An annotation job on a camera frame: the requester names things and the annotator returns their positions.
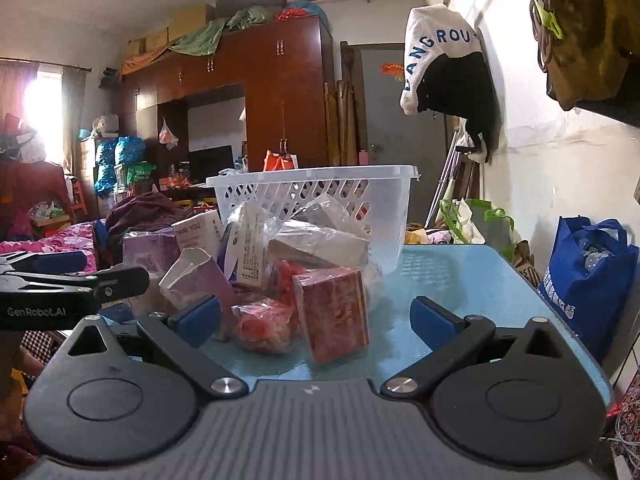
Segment brown wooden wardrobe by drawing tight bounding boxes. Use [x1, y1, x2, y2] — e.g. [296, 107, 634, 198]
[119, 15, 335, 196]

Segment pale purple box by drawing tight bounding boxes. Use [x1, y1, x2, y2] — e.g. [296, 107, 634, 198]
[122, 230, 181, 281]

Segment red patterned box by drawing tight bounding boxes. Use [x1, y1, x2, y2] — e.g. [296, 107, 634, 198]
[291, 266, 372, 365]

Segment brown hanging bag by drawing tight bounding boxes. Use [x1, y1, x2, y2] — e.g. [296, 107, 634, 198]
[542, 0, 640, 111]

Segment clear bag with white package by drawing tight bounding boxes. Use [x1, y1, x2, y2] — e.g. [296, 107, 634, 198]
[222, 200, 281, 288]

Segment clear plastic bag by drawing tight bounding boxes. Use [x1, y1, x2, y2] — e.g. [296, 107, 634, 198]
[300, 192, 373, 241]

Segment green cloth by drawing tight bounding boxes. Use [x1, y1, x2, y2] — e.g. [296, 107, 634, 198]
[170, 6, 273, 57]

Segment orange white plastic bag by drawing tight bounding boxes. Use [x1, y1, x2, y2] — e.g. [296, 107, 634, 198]
[263, 150, 299, 172]

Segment green white tote bag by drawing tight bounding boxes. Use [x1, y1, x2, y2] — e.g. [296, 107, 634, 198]
[439, 199, 516, 261]

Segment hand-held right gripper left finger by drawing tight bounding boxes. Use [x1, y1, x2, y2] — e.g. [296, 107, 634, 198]
[50, 295, 249, 401]

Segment clear bag with grey box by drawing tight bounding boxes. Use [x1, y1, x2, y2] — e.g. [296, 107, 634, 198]
[267, 220, 383, 311]

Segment white card box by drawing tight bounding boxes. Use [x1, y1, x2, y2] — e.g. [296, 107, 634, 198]
[171, 210, 224, 261]

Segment blue plastic bag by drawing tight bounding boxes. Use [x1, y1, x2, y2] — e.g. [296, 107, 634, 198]
[95, 140, 118, 196]
[115, 135, 147, 166]

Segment large cardboard box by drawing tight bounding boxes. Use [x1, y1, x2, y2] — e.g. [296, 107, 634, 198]
[167, 2, 216, 41]

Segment medium cardboard box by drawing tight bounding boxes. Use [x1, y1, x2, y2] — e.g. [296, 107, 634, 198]
[145, 27, 170, 52]

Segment curtain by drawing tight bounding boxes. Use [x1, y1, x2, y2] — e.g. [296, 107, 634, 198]
[0, 60, 41, 136]

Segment orange cloth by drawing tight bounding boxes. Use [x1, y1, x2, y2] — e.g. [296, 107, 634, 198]
[120, 42, 171, 76]

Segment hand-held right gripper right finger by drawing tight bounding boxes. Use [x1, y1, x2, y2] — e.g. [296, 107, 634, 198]
[380, 296, 583, 401]

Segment white black hoodie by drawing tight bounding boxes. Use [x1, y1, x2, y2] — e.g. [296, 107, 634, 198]
[400, 4, 503, 163]

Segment pink blanket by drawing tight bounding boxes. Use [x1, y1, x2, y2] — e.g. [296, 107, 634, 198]
[0, 222, 98, 273]

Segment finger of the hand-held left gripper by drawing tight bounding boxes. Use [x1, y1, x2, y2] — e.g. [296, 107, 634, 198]
[0, 266, 151, 303]
[0, 251, 88, 276]

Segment yellow green strap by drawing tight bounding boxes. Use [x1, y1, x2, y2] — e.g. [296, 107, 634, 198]
[530, 0, 563, 41]

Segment grey door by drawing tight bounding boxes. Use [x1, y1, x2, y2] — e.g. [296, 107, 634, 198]
[357, 44, 451, 221]

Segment red snack packet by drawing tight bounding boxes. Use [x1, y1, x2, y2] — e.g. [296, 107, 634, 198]
[231, 297, 296, 356]

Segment clear plastic storage bin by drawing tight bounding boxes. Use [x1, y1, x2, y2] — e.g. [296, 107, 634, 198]
[206, 164, 422, 273]

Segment wooden planks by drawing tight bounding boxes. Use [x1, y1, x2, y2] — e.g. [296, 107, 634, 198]
[325, 80, 358, 166]

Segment purple open box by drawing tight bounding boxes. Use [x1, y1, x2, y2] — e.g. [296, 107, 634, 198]
[159, 247, 238, 321]

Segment white pink plastic bag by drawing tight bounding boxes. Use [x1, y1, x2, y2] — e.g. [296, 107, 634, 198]
[159, 117, 179, 151]

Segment metal crutches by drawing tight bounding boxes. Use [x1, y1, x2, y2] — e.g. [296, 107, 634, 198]
[425, 132, 473, 228]

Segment dark clothes pile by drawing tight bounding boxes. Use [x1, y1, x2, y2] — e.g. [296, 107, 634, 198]
[105, 192, 193, 256]

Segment blue shopping bag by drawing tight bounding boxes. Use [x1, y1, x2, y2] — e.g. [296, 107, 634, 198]
[537, 216, 640, 361]

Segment coiled rope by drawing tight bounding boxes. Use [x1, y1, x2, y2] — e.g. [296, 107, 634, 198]
[527, 0, 563, 73]

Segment black television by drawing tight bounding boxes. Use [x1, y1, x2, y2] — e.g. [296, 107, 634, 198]
[189, 145, 235, 183]

